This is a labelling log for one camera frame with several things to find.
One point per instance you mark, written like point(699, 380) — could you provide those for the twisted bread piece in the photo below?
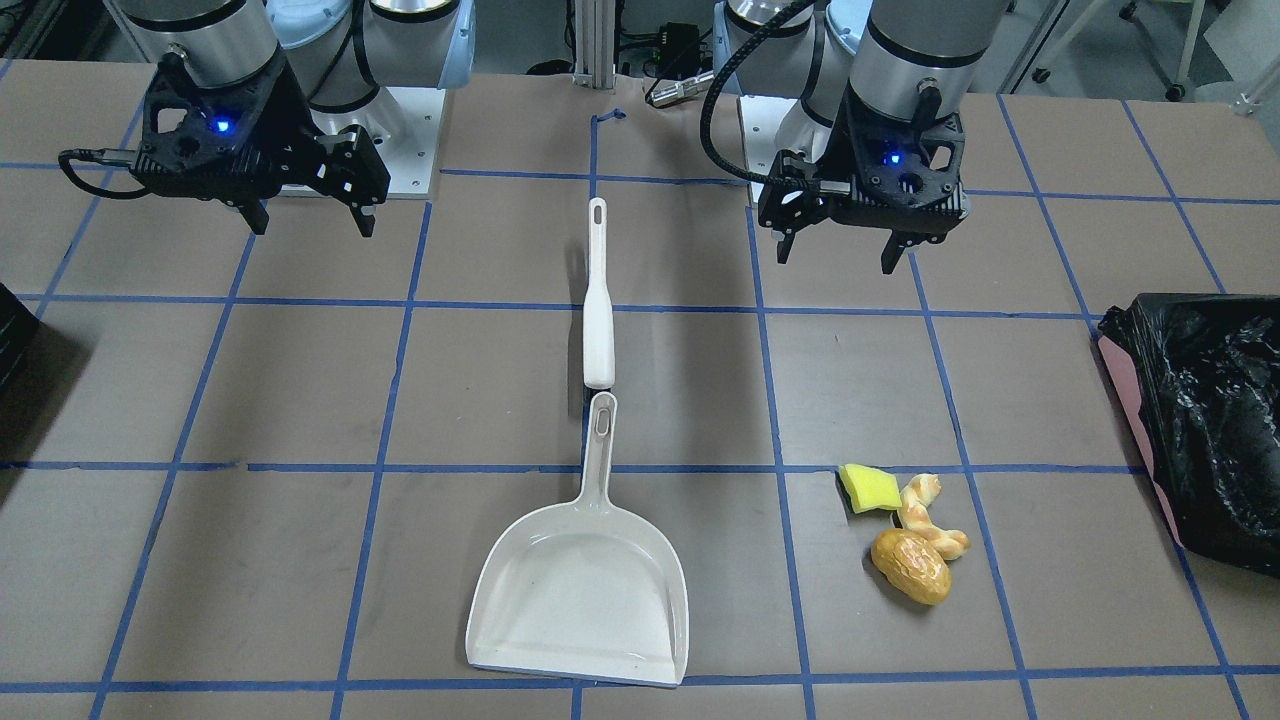
point(914, 514)

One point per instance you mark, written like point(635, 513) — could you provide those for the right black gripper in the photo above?
point(292, 133)

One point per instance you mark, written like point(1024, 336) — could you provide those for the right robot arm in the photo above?
point(342, 52)

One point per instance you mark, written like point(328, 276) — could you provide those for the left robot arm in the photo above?
point(901, 45)

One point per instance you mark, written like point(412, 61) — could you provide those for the yellow green sponge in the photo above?
point(869, 488)

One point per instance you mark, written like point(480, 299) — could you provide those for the aluminium frame post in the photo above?
point(594, 44)

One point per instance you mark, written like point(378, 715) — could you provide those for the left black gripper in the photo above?
point(833, 150)

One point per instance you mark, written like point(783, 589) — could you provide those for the white dustpan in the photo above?
point(584, 588)

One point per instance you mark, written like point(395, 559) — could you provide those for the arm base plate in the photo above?
point(404, 124)
point(771, 124)

